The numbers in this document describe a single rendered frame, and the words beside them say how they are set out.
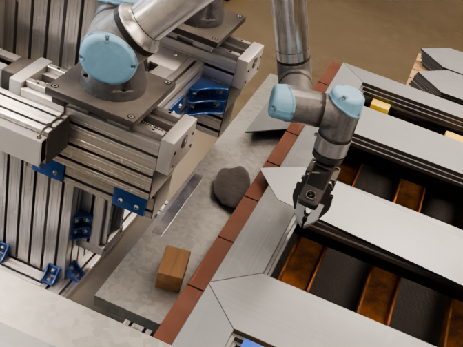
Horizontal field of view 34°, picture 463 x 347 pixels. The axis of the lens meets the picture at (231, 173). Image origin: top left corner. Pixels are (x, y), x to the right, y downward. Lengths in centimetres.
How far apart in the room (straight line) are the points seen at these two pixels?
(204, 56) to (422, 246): 79
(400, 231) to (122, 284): 68
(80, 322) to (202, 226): 84
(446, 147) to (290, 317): 94
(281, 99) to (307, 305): 43
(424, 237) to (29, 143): 96
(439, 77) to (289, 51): 114
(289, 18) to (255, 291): 58
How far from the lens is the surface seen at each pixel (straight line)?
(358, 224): 186
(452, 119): 251
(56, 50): 198
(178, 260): 179
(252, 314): 154
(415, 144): 227
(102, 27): 153
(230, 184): 209
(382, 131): 227
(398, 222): 192
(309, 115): 159
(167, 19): 149
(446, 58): 289
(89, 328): 118
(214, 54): 213
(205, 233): 195
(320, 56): 461
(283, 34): 164
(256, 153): 230
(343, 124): 161
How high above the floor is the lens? 193
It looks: 35 degrees down
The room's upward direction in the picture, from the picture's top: 15 degrees clockwise
